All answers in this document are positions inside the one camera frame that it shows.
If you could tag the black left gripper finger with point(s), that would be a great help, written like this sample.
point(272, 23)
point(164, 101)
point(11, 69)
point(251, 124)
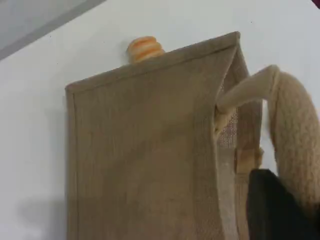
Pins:
point(270, 212)

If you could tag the brown burlap bag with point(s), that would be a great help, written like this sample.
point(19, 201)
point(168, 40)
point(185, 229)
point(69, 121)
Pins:
point(145, 155)

